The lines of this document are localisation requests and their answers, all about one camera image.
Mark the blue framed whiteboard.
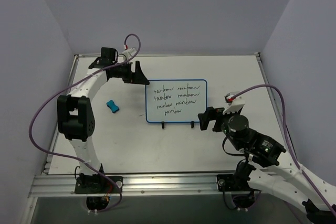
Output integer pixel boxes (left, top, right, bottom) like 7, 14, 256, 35
145, 79, 208, 123

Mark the blue bone-shaped eraser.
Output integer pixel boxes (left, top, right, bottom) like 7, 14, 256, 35
106, 100, 120, 113

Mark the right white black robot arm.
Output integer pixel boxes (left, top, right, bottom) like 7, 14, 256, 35
198, 104, 335, 223

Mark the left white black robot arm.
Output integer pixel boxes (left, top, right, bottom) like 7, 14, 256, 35
57, 47, 150, 194

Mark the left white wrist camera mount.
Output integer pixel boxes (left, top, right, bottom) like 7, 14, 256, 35
118, 48, 137, 63

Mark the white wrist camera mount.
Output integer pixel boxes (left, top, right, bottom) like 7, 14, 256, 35
223, 92, 245, 115
118, 48, 137, 63

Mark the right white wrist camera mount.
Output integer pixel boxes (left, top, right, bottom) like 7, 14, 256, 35
223, 92, 245, 115

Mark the aluminium table edge frame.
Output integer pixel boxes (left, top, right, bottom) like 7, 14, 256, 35
43, 51, 297, 175

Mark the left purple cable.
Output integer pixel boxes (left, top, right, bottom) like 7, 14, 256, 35
28, 34, 142, 213

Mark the purple cable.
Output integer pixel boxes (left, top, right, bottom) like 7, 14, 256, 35
28, 34, 142, 213
230, 84, 336, 217

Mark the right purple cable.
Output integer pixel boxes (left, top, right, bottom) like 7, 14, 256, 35
230, 84, 336, 217

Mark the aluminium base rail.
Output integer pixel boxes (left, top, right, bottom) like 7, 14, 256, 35
28, 173, 220, 198

